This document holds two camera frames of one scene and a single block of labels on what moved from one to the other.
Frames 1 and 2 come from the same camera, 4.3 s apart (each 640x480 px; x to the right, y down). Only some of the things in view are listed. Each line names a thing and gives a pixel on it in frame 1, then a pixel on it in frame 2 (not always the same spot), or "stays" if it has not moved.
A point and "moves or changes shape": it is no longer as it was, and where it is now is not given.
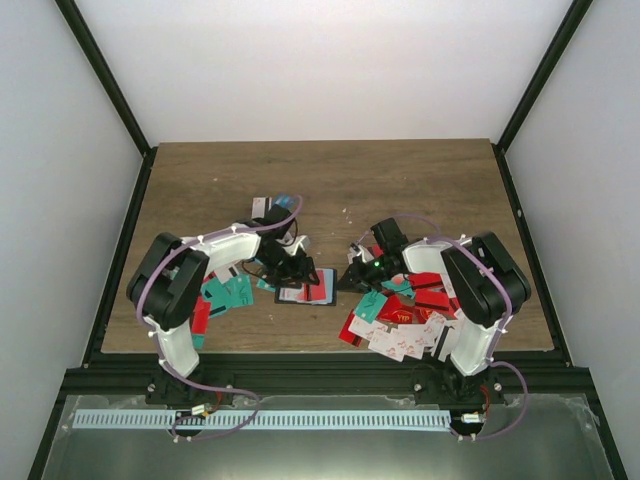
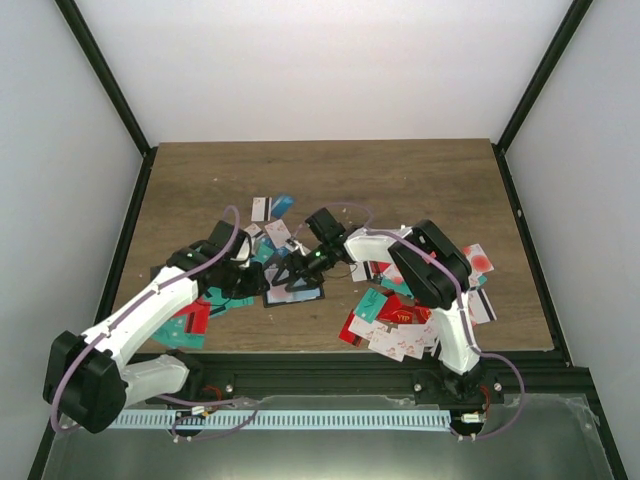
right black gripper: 356,275 → 292,262
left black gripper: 298,274 → 256,287
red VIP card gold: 394,311 stays
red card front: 348,336 stays
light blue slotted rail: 180,419 stays
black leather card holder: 324,293 moves or changes shape
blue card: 284,200 stays
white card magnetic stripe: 261,206 stays
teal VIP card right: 370,305 stays
